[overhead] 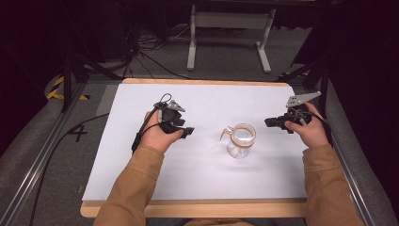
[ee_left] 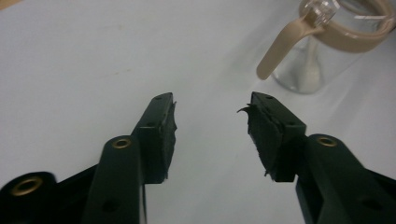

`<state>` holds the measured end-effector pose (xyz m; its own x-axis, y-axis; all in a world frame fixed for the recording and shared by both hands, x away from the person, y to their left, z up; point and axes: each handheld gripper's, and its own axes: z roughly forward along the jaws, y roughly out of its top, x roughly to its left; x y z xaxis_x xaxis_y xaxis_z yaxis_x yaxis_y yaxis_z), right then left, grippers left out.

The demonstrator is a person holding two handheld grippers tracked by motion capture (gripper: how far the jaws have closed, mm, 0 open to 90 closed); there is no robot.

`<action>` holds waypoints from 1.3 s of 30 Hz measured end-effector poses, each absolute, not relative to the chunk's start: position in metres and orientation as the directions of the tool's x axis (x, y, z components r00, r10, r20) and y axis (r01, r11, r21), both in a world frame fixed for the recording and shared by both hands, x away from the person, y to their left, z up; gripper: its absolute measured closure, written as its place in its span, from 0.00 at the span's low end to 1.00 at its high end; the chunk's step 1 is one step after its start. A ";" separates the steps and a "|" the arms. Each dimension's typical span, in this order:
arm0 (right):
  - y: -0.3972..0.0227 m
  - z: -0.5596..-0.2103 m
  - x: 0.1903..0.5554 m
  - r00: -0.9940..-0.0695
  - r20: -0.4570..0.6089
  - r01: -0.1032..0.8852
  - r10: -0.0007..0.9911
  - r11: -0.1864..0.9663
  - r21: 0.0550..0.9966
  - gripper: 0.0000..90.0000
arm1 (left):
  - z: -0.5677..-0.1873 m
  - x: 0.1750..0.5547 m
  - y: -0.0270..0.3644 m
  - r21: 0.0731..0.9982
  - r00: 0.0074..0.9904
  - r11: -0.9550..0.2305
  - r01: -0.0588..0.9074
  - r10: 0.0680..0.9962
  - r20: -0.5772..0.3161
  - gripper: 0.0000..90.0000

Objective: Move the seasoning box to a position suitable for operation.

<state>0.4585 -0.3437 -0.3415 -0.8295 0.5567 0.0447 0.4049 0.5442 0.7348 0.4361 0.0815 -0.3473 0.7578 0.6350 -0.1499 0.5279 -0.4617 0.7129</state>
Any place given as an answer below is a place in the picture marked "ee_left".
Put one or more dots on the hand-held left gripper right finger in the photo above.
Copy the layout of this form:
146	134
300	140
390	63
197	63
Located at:
286	143

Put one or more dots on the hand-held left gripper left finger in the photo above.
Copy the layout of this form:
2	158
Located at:
149	146

